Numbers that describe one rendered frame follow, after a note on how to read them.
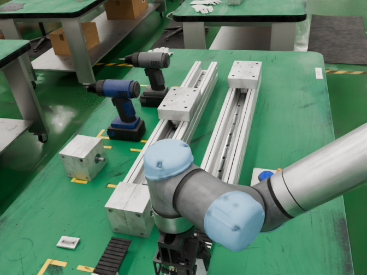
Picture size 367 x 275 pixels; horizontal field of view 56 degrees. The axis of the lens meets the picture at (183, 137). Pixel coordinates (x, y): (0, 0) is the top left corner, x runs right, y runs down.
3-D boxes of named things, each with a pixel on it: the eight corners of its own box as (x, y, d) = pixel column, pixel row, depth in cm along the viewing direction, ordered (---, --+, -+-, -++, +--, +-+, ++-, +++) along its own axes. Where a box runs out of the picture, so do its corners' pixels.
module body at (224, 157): (229, 223, 88) (229, 199, 83) (191, 217, 90) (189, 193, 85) (260, 81, 149) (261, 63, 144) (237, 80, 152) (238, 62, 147)
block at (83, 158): (98, 183, 104) (90, 159, 99) (67, 177, 108) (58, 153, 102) (114, 162, 112) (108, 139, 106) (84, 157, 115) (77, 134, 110)
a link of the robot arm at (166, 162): (167, 176, 46) (129, 151, 51) (175, 229, 52) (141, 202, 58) (206, 149, 50) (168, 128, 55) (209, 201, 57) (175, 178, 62)
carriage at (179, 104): (190, 128, 114) (189, 111, 110) (159, 125, 117) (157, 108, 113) (201, 104, 126) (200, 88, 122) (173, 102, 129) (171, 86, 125)
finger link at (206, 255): (191, 271, 70) (179, 244, 65) (194, 264, 71) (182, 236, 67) (214, 273, 68) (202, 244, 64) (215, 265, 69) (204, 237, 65)
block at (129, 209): (157, 240, 85) (152, 214, 80) (112, 232, 89) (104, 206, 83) (168, 213, 92) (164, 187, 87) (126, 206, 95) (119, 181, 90)
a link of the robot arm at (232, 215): (284, 204, 50) (226, 172, 57) (249, 203, 41) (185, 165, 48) (261, 251, 51) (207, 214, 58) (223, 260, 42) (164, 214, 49)
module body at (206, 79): (159, 211, 93) (155, 189, 88) (126, 206, 95) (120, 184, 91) (218, 79, 154) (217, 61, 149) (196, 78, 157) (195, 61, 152)
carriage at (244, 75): (256, 95, 128) (257, 79, 124) (227, 94, 131) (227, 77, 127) (261, 77, 140) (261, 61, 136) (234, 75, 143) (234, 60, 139)
